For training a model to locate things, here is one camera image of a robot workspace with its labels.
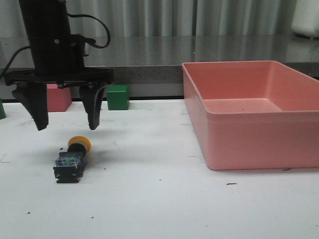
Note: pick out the green cube block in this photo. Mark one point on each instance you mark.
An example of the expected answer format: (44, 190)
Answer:
(118, 97)

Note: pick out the pink cube block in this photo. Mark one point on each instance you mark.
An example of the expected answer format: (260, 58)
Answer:
(58, 100)

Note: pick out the yellow push button switch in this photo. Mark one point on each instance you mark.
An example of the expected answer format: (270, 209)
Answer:
(69, 166)

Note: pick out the pink plastic bin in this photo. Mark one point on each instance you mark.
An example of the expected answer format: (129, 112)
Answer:
(253, 114)

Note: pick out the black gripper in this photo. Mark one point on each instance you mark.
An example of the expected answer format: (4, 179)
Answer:
(59, 60)

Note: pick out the green block at left edge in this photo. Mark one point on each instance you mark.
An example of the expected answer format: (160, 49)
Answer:
(2, 111)

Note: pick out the white object on counter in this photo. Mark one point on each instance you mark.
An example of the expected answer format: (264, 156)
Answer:
(306, 18)

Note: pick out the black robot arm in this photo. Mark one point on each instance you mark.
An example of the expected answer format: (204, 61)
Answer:
(45, 19)

